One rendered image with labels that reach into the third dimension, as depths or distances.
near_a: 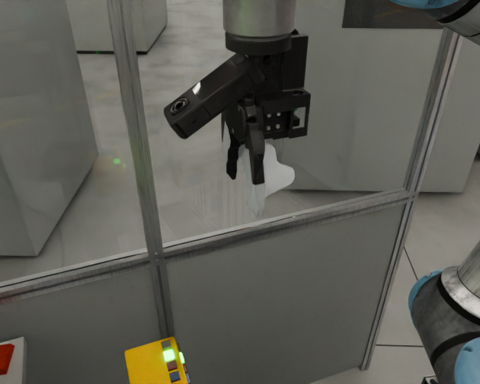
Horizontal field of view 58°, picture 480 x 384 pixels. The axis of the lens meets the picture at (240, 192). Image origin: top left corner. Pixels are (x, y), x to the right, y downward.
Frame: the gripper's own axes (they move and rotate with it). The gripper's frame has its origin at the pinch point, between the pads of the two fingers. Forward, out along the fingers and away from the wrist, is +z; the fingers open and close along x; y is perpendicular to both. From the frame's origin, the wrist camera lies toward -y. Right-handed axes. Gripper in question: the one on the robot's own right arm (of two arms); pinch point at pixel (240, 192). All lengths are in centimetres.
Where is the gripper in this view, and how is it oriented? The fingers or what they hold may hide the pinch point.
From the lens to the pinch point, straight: 56.5
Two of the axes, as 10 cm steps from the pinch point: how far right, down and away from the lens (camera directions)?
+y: 9.4, -2.0, 2.9
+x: -3.5, -5.3, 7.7
